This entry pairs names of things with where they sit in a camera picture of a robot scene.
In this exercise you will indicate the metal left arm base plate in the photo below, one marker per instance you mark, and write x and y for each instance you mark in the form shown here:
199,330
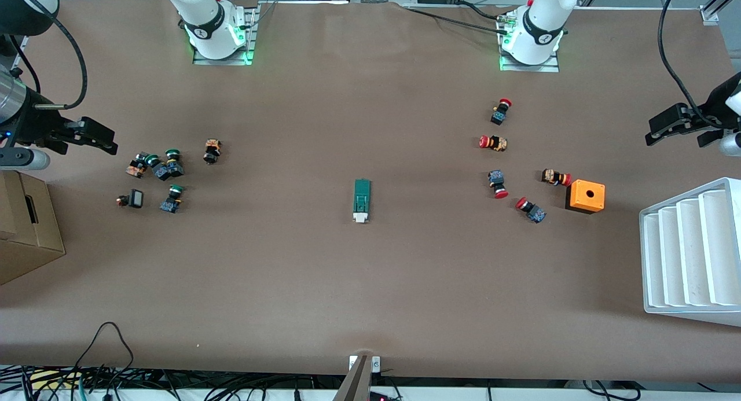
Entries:
529,67

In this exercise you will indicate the circuit board red LED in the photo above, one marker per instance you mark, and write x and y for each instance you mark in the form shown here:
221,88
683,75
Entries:
382,397

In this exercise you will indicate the white stepped plastic rack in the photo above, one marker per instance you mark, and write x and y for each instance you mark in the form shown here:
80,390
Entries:
689,256

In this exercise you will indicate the red button blue body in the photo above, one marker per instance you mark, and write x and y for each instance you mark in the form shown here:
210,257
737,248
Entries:
500,113
497,182
532,210

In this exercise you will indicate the red button orange body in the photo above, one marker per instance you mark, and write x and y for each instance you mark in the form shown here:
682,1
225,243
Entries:
554,177
495,143

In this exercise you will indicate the aluminium camera post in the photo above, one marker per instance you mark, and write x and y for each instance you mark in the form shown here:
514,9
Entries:
356,381

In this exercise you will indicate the black square button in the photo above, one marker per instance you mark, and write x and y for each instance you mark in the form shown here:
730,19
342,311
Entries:
135,199

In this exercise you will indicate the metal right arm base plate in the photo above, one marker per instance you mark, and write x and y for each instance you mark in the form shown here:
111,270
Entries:
223,61

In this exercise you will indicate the green button blue body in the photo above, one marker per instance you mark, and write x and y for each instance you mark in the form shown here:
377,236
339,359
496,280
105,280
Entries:
172,199
157,168
173,165

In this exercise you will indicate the orange button enclosure box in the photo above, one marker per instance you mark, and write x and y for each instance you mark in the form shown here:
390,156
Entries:
590,199

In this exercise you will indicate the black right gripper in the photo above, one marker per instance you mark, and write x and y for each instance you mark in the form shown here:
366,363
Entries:
36,126

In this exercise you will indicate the brown cardboard box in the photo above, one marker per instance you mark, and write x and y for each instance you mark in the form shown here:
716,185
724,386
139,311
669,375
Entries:
23,239

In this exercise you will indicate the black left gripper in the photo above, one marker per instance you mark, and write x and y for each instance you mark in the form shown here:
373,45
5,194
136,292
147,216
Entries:
719,103

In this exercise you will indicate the aluminium frame profile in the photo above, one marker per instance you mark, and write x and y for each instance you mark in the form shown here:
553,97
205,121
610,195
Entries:
718,4

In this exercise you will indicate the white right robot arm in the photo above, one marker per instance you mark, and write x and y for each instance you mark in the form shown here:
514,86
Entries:
202,19

